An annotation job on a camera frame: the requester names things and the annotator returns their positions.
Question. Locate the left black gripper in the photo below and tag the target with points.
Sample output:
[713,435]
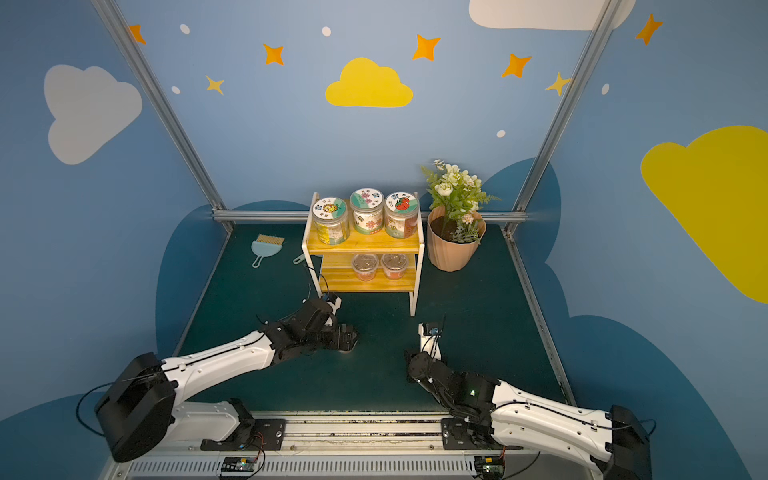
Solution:
[335,335]

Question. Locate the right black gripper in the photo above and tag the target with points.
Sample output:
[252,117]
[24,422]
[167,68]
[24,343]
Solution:
[420,364]

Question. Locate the clear soil cup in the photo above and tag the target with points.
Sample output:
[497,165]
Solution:
[394,265]
[365,266]

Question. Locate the sunflower label seed jar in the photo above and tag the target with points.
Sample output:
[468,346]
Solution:
[330,217]

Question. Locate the pink flower label seed jar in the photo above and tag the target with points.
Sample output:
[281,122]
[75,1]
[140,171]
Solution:
[367,210]

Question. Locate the strawberry label seed jar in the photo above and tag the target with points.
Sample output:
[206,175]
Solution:
[401,214]

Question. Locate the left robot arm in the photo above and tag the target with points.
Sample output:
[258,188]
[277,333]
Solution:
[146,404]

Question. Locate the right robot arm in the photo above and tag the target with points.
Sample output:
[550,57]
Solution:
[612,444]

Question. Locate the yellow wooden two-tier shelf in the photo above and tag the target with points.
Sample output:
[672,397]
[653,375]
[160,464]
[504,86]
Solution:
[369,242]

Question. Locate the right green circuit board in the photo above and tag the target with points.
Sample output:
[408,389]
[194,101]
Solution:
[488,468]

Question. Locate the green circuit board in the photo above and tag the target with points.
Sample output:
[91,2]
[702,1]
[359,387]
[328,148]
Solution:
[488,468]
[238,465]

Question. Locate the blue dustpan brush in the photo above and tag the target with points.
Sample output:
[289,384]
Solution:
[265,246]

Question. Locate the pink pot with flowers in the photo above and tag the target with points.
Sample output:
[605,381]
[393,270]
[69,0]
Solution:
[455,226]

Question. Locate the left green circuit board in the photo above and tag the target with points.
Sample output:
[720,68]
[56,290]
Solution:
[238,465]

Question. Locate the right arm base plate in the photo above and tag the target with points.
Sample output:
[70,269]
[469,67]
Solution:
[458,434]

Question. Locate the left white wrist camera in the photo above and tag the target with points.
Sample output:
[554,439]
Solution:
[333,300]

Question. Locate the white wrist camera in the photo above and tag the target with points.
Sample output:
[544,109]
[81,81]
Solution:
[333,300]
[429,334]

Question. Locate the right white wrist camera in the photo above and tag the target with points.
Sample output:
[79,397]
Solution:
[429,334]

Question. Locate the aluminium front rail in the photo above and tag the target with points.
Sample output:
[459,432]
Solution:
[348,445]

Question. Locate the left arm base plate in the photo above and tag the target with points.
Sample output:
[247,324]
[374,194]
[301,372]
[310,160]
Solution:
[264,435]

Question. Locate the aluminium back frame bar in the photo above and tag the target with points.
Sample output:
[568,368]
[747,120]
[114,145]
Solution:
[300,216]

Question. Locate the right aluminium frame post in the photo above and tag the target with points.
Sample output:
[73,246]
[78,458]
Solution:
[581,75]

